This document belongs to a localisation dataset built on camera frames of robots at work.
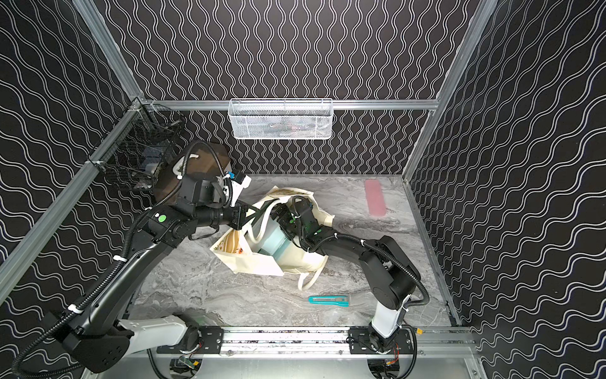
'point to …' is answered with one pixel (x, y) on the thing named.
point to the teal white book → (267, 236)
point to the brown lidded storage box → (207, 161)
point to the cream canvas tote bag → (238, 257)
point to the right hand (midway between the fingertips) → (272, 215)
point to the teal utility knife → (339, 300)
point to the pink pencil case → (375, 196)
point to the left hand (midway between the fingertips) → (258, 206)
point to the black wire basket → (131, 155)
